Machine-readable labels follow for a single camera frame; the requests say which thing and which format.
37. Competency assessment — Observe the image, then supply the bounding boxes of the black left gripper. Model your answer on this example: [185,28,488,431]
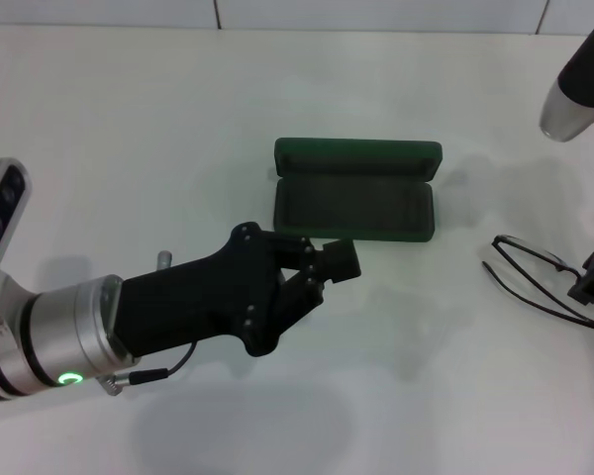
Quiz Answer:
[110,221,363,358]

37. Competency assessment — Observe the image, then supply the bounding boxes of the black thin-frame glasses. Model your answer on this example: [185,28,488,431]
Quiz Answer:
[481,234,594,333]

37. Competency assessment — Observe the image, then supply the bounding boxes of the green glasses case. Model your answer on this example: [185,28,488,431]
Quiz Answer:
[270,136,444,245]

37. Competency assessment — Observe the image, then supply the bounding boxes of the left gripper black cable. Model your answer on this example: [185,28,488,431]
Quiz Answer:
[95,339,199,398]

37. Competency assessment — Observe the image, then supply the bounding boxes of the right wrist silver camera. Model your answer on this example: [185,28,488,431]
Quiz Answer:
[538,13,594,145]

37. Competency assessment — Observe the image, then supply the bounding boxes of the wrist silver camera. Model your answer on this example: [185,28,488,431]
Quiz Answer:
[538,13,594,145]
[0,156,34,273]

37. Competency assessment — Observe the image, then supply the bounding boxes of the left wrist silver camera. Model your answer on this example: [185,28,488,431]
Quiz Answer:
[0,156,34,273]

